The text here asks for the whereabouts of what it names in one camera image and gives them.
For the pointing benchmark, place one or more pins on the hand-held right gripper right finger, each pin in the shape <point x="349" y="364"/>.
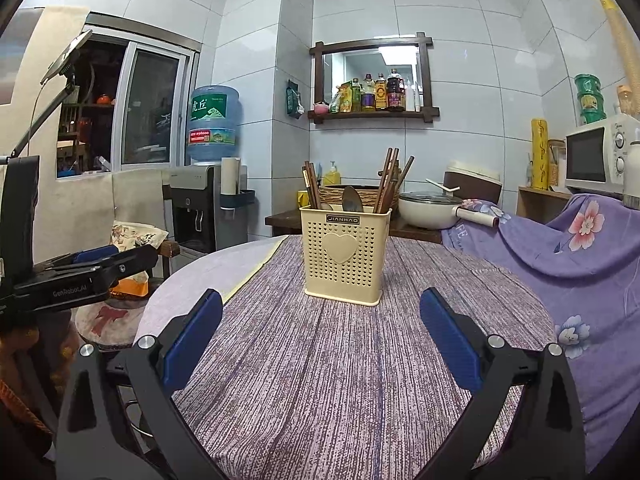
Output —
<point x="450" y="335"/>

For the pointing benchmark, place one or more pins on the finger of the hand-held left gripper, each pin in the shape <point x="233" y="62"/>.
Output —
<point x="132" y="265"/>
<point x="95" y="254"/>

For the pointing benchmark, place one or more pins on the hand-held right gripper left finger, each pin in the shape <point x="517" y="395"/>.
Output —
<point x="192" y="330"/>

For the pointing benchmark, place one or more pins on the beige perforated utensil holder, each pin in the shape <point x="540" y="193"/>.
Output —
<point x="345" y="270"/>

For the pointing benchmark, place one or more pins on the brown wooden chopstick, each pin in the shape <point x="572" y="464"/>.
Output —
<point x="392" y="180"/>
<point x="385" y="175"/>
<point x="404" y="176"/>
<point x="316" y="187"/>

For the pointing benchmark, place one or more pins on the metal spoon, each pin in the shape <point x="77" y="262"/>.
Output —
<point x="352" y="200"/>

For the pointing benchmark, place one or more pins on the dark wooden spoon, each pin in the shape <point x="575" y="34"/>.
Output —
<point x="395" y="170"/>

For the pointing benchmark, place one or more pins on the printed snack bag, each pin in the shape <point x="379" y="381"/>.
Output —
<point x="135" y="240"/>

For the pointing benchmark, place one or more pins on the wooden stool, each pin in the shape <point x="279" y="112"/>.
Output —
<point x="170" y="252"/>

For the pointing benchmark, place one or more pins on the red and white sack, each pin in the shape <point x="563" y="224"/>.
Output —
<point x="107" y="320"/>

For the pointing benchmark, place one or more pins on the white water dispenser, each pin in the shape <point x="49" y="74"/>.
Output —
<point x="192" y="210"/>

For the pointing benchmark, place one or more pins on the teal cup holder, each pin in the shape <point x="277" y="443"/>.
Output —
<point x="240" y="199"/>

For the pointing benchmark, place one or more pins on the white pan with lid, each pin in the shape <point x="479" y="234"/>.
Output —
<point x="430" y="210"/>

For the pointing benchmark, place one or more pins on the white paper cup tube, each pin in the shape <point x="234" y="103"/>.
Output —
<point x="231" y="175"/>

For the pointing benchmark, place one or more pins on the purple striped tablecloth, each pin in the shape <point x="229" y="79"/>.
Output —
<point x="325" y="385"/>

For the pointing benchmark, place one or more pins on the purple floral blanket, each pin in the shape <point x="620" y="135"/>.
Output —
<point x="590" y="285"/>

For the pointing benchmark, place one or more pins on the sliding window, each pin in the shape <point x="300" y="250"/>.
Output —
<point x="150" y="110"/>

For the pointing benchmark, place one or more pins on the brown and white rice cooker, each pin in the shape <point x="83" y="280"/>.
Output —
<point x="475" y="180"/>

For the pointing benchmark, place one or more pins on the light wooden cabinet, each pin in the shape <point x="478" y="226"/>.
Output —
<point x="540" y="205"/>

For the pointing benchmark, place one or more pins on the blue water jug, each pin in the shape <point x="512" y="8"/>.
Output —
<point x="212" y="120"/>

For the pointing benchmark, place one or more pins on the phone on stand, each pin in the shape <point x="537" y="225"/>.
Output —
<point x="65" y="57"/>

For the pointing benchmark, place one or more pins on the yellow cup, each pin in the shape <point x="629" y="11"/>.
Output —
<point x="302" y="197"/>

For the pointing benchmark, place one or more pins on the woven wicker basket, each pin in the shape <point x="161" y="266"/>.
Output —
<point x="330" y="194"/>

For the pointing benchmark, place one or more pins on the yellow soap pump bottle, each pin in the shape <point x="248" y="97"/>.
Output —
<point x="332" y="176"/>

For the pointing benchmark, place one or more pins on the glass storage jar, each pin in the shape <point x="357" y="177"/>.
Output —
<point x="556" y="165"/>

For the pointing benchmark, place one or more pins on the yellow plastic wrap roll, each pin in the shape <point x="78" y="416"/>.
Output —
<point x="540" y="155"/>

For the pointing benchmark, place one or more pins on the white microwave oven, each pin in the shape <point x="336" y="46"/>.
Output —
<point x="595" y="155"/>

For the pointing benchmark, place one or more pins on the white plastic bottle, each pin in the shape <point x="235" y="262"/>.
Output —
<point x="412" y="96"/>

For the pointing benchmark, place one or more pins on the white kettle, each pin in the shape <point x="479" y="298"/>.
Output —
<point x="632" y="175"/>

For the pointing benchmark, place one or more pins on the pink bowl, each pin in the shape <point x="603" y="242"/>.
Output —
<point x="320" y="108"/>

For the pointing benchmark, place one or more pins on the dark soy sauce bottle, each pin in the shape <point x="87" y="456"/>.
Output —
<point x="395" y="91"/>

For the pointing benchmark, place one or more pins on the amber sauce bottle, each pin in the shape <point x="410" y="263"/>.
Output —
<point x="381" y="92"/>

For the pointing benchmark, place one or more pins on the yellow oil bottle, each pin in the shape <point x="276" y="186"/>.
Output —
<point x="368" y="94"/>

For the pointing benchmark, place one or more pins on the green glass bottle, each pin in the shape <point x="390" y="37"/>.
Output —
<point x="355" y="95"/>

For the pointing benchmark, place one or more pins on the yellow seasoning packet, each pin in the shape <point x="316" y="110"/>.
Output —
<point x="345" y="99"/>

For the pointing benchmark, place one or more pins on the stack of green cups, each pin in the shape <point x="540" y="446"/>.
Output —
<point x="590" y="100"/>

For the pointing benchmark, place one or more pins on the yellow ribbed tube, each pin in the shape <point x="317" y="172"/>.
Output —
<point x="620" y="35"/>

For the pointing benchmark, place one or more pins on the green wall packet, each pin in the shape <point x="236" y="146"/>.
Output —
<point x="294" y="100"/>

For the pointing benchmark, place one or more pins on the wooden framed wall shelf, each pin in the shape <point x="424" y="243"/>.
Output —
<point x="317" y="85"/>

